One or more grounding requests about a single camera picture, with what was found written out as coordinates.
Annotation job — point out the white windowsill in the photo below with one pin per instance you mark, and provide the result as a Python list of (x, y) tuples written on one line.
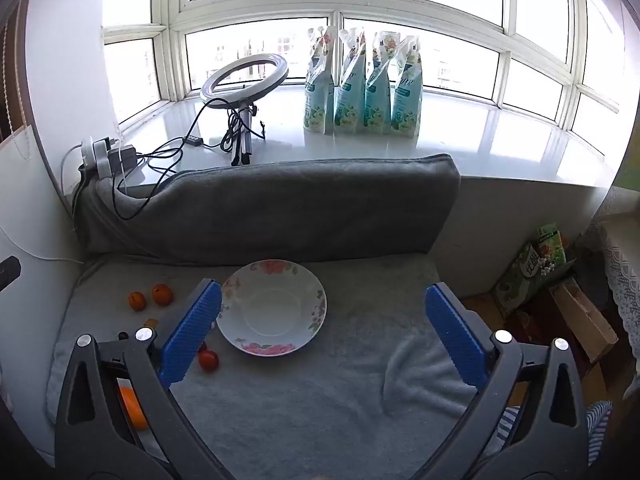
[(450, 145)]

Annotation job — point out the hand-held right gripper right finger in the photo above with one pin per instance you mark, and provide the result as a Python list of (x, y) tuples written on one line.
[(452, 330)]

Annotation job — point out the grey rolled cushion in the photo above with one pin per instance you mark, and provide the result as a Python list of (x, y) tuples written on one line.
[(300, 210)]

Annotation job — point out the small tangerine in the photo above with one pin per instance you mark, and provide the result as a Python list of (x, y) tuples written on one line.
[(136, 301), (162, 294)]

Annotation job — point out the floral white plate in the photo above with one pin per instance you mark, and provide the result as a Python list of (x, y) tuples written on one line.
[(272, 310)]

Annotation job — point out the black power adapter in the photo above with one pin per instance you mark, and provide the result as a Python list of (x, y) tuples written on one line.
[(122, 157)]

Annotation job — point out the teal floral packet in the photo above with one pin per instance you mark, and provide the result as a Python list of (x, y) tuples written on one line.
[(406, 95), (350, 90), (319, 90), (377, 95)]

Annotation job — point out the grey fleece blanket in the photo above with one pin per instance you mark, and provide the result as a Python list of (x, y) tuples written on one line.
[(325, 400)]

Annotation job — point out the white lace cloth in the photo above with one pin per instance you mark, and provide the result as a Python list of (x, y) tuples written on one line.
[(620, 270)]

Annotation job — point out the striped clothing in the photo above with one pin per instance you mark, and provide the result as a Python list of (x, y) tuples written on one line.
[(595, 425)]

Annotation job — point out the green snack bags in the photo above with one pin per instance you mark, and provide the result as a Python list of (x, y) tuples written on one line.
[(520, 280)]

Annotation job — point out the white panel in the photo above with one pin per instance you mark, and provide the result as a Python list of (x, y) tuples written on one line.
[(30, 200)]

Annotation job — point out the white power strip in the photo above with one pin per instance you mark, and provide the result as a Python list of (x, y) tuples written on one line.
[(95, 155)]

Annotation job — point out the brown cardboard piece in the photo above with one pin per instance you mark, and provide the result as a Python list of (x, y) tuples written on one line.
[(582, 320)]

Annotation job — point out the green printed packet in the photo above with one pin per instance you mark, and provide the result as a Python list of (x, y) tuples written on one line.
[(550, 245)]

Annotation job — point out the brown longan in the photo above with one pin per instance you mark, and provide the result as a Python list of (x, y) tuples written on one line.
[(151, 321)]

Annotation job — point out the white window frame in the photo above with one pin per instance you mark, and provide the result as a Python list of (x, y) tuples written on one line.
[(170, 20)]

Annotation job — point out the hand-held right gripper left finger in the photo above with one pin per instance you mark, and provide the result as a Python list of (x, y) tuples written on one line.
[(192, 332)]

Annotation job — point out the large orange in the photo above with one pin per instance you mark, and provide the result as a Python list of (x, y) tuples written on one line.
[(134, 407)]

